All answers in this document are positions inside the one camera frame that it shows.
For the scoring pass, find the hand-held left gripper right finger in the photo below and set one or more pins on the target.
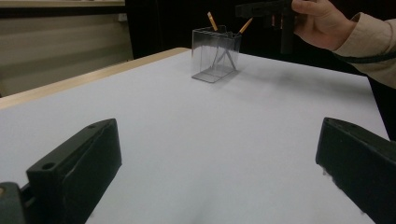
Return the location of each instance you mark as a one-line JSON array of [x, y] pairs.
[[364, 168]]

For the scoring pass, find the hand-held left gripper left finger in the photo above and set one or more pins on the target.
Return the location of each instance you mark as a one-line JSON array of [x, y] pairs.
[[77, 168]]

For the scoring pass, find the black chopstick with orange end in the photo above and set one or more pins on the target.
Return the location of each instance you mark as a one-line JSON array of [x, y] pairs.
[[212, 21], [246, 25]]

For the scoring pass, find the clear plastic divided container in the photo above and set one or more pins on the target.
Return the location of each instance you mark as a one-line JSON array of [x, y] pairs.
[[205, 53]]

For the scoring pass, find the white table sheet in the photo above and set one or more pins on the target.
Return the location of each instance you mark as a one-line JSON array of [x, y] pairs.
[[202, 149]]

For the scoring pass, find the light desk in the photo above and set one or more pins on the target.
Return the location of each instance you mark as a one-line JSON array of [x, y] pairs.
[[62, 3]]

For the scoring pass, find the small white wall box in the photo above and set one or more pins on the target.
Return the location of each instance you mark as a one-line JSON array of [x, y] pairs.
[[122, 17]]

